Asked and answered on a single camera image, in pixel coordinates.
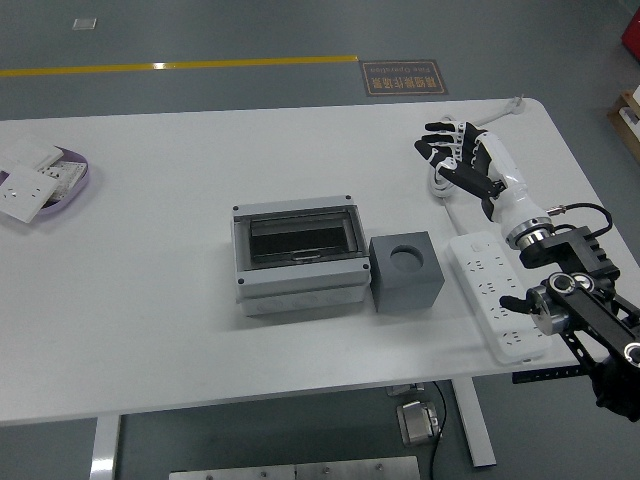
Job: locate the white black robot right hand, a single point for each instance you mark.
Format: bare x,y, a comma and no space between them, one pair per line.
505,185

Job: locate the white socket panel with label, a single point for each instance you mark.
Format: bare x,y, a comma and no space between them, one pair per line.
66,175

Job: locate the white table leg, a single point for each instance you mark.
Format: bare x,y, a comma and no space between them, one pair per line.
105,450
475,425

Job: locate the silver metal box under table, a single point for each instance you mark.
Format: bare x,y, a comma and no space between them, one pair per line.
415,422

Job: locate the grey metal base plate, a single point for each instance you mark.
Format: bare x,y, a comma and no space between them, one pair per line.
300,472

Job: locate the white wall switch panel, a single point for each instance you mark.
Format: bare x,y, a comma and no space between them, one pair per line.
30,152

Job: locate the grey cube with round hole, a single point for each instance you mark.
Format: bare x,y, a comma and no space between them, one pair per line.
400,295

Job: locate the purple tray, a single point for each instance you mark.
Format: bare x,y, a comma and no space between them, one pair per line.
80,187

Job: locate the wooden crate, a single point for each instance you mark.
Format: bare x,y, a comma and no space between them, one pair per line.
622,122

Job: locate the grey junction box clear lid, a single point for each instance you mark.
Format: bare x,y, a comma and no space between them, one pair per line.
300,280

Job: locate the white wall socket panel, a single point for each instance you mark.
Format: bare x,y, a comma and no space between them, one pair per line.
25,192

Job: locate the white power strip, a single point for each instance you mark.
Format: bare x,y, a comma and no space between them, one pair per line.
480,280

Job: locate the metal bracket under table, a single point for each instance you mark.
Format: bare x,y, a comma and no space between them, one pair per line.
405,389

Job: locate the small metal floor plate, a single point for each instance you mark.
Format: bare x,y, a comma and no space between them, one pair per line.
84,24

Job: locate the brown floor sign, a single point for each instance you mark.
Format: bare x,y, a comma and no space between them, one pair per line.
404,78

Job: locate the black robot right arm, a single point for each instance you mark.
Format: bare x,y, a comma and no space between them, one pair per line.
590,305

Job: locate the black table control panel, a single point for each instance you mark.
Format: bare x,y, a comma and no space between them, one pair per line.
545,376

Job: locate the red box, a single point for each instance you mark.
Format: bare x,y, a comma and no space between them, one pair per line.
632,37

